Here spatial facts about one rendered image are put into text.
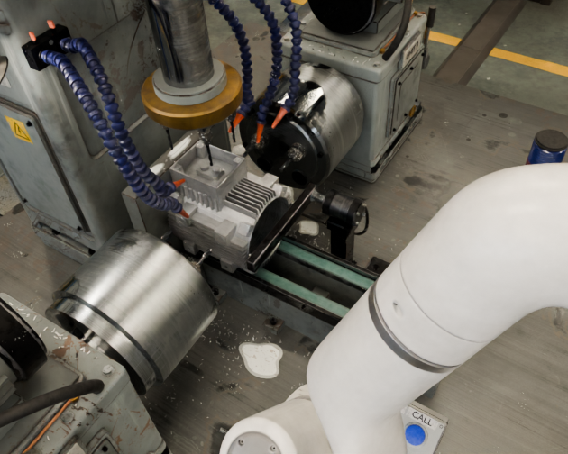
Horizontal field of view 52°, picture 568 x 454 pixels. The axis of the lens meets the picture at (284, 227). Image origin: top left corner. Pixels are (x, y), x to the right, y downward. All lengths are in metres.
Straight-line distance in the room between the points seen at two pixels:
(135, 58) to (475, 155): 0.99
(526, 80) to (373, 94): 2.19
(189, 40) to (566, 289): 0.74
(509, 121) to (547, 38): 2.10
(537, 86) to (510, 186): 3.17
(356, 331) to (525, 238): 0.16
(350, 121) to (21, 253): 0.90
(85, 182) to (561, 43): 3.20
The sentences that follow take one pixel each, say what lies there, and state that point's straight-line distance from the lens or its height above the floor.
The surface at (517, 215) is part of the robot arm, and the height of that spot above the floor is 1.67.
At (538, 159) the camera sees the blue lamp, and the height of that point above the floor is 1.18.
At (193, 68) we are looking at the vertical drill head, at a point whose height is 1.39.
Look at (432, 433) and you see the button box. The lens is 0.94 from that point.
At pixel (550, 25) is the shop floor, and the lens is 4.11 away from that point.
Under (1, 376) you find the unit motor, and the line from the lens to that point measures 0.84.
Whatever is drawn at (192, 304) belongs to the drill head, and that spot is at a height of 1.09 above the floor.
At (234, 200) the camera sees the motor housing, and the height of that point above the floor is 1.10.
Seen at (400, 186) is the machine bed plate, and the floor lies 0.80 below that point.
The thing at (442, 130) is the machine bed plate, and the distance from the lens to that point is 1.82.
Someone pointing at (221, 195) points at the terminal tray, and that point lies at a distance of 1.16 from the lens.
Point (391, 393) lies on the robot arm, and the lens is 0.47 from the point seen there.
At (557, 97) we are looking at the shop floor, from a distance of 3.48.
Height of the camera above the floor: 1.93
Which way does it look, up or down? 48 degrees down
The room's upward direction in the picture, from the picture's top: 5 degrees counter-clockwise
